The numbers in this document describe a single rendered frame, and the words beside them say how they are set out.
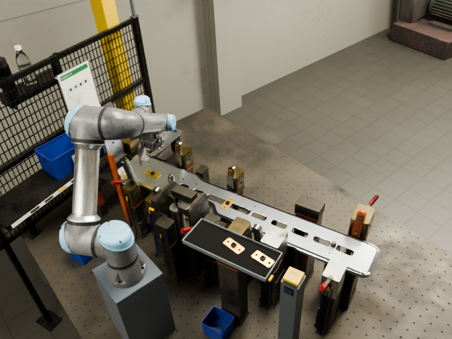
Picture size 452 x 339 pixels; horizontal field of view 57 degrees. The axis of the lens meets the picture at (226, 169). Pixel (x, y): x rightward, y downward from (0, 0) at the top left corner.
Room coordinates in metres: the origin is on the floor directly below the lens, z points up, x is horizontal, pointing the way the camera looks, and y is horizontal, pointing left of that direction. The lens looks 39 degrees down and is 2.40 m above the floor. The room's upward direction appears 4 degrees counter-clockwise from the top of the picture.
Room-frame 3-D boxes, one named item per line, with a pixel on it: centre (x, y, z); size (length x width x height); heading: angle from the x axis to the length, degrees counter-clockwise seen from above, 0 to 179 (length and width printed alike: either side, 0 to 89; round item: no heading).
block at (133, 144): (1.98, 0.54, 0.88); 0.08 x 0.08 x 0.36; 56
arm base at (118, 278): (1.02, 0.40, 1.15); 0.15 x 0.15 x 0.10
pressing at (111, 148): (1.88, 0.60, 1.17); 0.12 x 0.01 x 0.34; 146
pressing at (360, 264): (1.45, -0.02, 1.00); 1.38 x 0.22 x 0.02; 56
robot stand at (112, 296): (1.02, 0.40, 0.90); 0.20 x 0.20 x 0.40; 37
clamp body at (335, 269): (0.98, -0.39, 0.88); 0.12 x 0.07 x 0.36; 146
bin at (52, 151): (1.84, 0.83, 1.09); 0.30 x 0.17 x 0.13; 138
